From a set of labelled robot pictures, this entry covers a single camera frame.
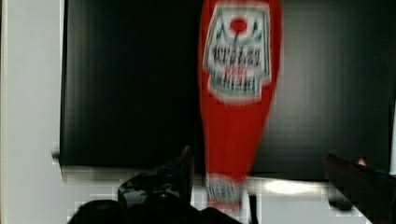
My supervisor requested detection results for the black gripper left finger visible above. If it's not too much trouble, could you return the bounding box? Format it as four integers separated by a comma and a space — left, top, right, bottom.
117, 146, 195, 208

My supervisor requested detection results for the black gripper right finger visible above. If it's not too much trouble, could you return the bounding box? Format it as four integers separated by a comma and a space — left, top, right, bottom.
325, 153, 396, 224

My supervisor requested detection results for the red ketchup bottle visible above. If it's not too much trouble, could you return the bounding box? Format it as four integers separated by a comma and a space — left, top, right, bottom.
198, 0, 282, 210

